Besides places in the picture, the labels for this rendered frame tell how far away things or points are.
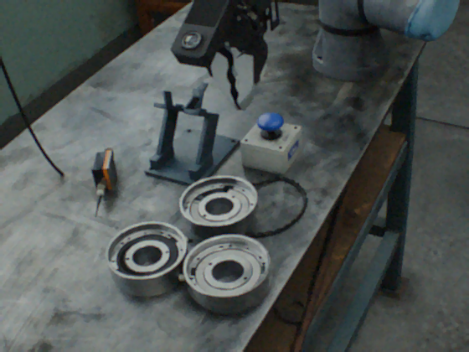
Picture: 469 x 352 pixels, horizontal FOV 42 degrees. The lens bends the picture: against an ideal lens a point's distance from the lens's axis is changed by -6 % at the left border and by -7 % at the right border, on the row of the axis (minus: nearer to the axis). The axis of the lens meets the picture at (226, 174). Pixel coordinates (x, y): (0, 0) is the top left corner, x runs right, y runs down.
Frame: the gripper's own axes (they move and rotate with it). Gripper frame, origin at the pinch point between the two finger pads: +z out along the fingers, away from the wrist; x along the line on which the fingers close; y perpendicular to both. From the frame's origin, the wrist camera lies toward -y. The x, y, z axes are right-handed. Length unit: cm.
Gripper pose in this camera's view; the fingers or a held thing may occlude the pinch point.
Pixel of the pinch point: (237, 103)
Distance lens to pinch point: 83.5
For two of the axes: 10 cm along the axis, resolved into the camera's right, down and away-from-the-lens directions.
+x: -8.9, -2.0, 4.2
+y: 4.5, -5.8, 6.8
